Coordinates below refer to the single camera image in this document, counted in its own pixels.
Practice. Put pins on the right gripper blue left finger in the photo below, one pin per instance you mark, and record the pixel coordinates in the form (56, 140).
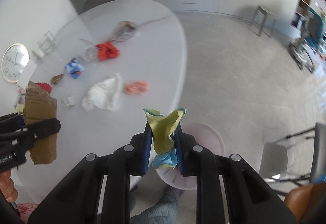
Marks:
(97, 188)

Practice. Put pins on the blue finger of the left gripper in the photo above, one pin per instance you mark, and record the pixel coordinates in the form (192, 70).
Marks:
(27, 135)

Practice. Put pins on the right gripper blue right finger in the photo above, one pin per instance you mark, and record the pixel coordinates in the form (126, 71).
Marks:
(228, 188)

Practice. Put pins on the brown cardboard piece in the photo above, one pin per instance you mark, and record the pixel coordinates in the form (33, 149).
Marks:
(39, 106)

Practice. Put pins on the brown snack wrapper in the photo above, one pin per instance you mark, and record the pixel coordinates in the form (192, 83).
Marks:
(56, 79)

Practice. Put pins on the blue printed carton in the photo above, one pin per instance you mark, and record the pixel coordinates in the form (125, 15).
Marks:
(74, 68)

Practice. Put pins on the yellow paper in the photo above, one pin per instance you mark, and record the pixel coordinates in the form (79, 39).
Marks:
(163, 128)

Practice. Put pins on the white round trash bin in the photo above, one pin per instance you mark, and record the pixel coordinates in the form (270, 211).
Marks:
(205, 136)

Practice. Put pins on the person's left hand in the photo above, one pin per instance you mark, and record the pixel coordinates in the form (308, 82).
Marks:
(7, 187)

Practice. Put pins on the crumpled grey tissue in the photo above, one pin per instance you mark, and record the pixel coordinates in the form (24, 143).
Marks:
(68, 101)

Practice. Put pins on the crumpled white plastic bag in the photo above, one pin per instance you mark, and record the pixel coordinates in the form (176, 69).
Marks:
(104, 95)

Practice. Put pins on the clear glass jar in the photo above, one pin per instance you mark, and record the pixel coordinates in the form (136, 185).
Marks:
(44, 46)

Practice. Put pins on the crumpled red paper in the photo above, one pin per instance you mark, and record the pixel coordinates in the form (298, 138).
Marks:
(107, 51)

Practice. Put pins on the crumpled pink paper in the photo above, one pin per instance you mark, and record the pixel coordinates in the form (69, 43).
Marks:
(136, 88)

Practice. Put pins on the clear crinkled plastic wrapper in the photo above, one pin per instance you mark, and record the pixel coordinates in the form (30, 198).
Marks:
(123, 31)

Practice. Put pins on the teal wheeled chair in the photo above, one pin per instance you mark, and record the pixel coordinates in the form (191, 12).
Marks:
(311, 37)

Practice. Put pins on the grey metal stool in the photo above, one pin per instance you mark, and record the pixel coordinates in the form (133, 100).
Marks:
(267, 14)

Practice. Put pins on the round white wall clock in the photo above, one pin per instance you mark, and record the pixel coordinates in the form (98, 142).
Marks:
(14, 60)

